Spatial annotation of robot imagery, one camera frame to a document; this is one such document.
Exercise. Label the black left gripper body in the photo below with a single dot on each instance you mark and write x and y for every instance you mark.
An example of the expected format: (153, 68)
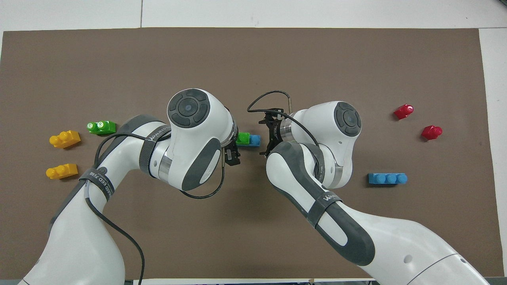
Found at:
(233, 156)

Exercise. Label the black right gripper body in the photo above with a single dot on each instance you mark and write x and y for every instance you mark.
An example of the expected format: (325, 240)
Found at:
(276, 130)

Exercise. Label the green two-stud block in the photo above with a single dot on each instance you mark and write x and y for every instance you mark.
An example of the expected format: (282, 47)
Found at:
(101, 127)
(243, 138)

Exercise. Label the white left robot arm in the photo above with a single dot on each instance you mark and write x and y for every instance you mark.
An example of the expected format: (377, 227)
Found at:
(79, 237)

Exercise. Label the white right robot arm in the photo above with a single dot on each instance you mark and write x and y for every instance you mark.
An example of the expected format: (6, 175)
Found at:
(396, 245)

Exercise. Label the red one-stud block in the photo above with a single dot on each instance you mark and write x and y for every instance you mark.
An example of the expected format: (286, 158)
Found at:
(431, 132)
(404, 111)

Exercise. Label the yellow two-stud block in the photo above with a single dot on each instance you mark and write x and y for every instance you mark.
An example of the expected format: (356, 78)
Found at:
(61, 171)
(65, 139)

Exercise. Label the brown table mat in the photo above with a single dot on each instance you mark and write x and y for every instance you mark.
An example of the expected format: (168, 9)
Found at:
(253, 59)

